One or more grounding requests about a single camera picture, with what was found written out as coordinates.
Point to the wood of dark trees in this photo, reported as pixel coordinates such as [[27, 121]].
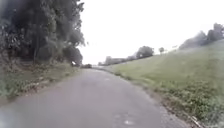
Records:
[[40, 30]]

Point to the grey asphalt road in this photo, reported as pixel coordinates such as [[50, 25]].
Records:
[[93, 103]]

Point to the grass slope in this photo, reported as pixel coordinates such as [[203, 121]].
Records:
[[186, 70]]

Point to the distant row of trees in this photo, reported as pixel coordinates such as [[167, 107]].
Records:
[[200, 38]]

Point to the weedy grass verge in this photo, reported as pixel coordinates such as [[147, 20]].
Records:
[[23, 80]]

